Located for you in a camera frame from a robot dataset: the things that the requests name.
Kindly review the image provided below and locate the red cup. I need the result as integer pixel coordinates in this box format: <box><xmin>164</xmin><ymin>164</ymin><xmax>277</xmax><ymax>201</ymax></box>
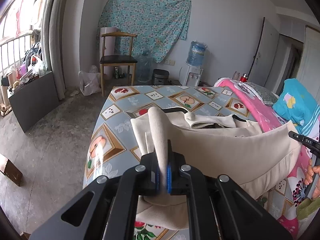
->
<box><xmin>240</xmin><ymin>73</ymin><xmax>248</xmax><ymax>82</ymax></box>

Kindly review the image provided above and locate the teal floral wall cloth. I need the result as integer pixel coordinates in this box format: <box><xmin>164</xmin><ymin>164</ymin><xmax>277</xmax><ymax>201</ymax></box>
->
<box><xmin>97</xmin><ymin>0</ymin><xmax>191</xmax><ymax>63</ymax></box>

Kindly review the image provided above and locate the patterned bed sheet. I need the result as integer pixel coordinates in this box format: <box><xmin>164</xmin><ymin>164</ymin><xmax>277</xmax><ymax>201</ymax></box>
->
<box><xmin>82</xmin><ymin>84</ymin><xmax>301</xmax><ymax>240</ymax></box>

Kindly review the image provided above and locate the brown cardboard box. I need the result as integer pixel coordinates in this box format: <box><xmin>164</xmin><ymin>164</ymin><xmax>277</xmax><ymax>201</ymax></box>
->
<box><xmin>0</xmin><ymin>154</ymin><xmax>23</xmax><ymax>186</ymax></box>

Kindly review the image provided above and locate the dark grey cabinet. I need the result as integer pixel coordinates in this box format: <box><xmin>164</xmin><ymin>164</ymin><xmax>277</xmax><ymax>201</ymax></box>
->
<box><xmin>8</xmin><ymin>72</ymin><xmax>59</xmax><ymax>132</ymax></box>

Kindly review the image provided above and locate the white plastic bag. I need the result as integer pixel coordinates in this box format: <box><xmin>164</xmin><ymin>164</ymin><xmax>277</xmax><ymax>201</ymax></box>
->
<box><xmin>78</xmin><ymin>65</ymin><xmax>101</xmax><ymax>96</ymax></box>

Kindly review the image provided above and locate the cream zip jacket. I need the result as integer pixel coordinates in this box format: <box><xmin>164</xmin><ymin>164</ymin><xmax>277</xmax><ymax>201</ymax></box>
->
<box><xmin>131</xmin><ymin>107</ymin><xmax>302</xmax><ymax>230</ymax></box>

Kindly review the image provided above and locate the pink floral quilt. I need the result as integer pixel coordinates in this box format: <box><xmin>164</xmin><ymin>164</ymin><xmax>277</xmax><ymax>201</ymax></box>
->
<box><xmin>215</xmin><ymin>78</ymin><xmax>319</xmax><ymax>239</ymax></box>

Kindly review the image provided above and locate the grey curtain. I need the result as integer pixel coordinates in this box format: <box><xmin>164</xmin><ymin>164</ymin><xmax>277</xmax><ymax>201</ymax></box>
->
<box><xmin>41</xmin><ymin>0</ymin><xmax>67</xmax><ymax>100</ymax></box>

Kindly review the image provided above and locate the wooden chair dark seat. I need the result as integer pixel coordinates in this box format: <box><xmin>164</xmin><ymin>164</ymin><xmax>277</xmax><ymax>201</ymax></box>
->
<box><xmin>100</xmin><ymin>31</ymin><xmax>138</xmax><ymax>97</ymax></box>

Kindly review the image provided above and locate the empty clear water jug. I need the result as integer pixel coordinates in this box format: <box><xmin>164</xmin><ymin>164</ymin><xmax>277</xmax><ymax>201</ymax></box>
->
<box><xmin>136</xmin><ymin>50</ymin><xmax>153</xmax><ymax>83</ymax></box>

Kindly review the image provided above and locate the grey door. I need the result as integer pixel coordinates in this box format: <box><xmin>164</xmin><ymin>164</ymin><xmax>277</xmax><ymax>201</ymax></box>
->
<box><xmin>248</xmin><ymin>17</ymin><xmax>279</xmax><ymax>87</ymax></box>

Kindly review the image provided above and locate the person's right hand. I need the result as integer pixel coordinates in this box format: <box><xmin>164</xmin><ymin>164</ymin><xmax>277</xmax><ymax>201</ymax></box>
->
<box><xmin>303</xmin><ymin>158</ymin><xmax>320</xmax><ymax>201</ymax></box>

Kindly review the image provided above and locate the white water dispenser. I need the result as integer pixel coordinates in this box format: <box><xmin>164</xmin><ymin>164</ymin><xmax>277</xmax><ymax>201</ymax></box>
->
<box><xmin>179</xmin><ymin>63</ymin><xmax>203</xmax><ymax>87</ymax></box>

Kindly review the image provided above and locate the pink cylinder behind chair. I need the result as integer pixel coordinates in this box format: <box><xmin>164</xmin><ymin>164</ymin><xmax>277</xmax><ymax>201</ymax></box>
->
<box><xmin>99</xmin><ymin>27</ymin><xmax>117</xmax><ymax>80</ymax></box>

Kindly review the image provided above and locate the blue water jug on dispenser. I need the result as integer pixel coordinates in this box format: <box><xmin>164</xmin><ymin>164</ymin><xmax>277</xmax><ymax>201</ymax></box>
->
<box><xmin>186</xmin><ymin>41</ymin><xmax>207</xmax><ymax>67</ymax></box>

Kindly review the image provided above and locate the cyan cartoon pillow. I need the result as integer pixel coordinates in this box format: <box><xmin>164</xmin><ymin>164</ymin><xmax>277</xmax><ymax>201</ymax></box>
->
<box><xmin>272</xmin><ymin>79</ymin><xmax>319</xmax><ymax>140</ymax></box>

